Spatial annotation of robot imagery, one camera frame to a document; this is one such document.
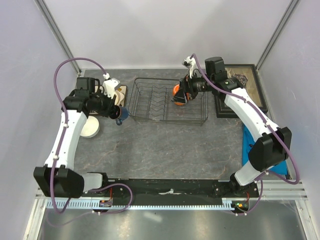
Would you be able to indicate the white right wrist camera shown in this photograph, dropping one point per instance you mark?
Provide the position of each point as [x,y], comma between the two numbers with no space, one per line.
[191,64]

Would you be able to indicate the small cream plate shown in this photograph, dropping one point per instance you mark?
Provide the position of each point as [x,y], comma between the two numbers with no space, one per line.
[119,97]

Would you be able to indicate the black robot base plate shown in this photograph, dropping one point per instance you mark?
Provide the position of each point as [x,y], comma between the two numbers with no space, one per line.
[183,191]

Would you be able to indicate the white ribbed bowl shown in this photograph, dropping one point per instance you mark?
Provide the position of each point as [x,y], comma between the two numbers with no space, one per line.
[90,128]

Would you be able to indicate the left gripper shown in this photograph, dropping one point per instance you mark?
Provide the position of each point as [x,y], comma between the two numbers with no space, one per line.
[110,109]

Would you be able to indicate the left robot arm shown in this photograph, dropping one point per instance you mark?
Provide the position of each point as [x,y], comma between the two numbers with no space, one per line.
[57,177]

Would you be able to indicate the orange mug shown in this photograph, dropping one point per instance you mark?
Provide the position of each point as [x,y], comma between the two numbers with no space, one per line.
[179,96]

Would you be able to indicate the grey slotted cable duct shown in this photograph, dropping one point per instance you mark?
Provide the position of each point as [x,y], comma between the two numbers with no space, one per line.
[91,204]

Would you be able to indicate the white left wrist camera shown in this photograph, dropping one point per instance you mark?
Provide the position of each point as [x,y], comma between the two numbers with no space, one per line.
[110,85]

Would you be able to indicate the black glass-lid jewelry box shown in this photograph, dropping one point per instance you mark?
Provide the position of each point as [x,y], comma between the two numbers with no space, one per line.
[247,75]

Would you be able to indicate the black wire dish rack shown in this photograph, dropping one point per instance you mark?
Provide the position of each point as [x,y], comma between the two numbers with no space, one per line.
[151,100]

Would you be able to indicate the blue cloth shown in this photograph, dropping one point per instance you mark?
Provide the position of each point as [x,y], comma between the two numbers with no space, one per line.
[247,141]

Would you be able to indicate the square floral plate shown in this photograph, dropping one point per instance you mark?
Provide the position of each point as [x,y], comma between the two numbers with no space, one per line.
[123,89]

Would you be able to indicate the blue mug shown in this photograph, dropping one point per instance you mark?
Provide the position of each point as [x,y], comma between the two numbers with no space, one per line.
[125,115]

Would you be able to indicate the cream plate blue spiral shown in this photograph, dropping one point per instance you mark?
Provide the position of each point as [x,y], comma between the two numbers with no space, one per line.
[122,102]

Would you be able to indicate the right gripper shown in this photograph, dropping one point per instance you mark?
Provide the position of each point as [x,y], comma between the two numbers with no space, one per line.
[187,86]

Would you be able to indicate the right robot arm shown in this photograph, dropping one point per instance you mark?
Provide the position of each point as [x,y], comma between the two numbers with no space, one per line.
[271,142]

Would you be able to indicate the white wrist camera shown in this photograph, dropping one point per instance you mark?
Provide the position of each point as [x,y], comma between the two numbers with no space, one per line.
[110,85]
[191,64]

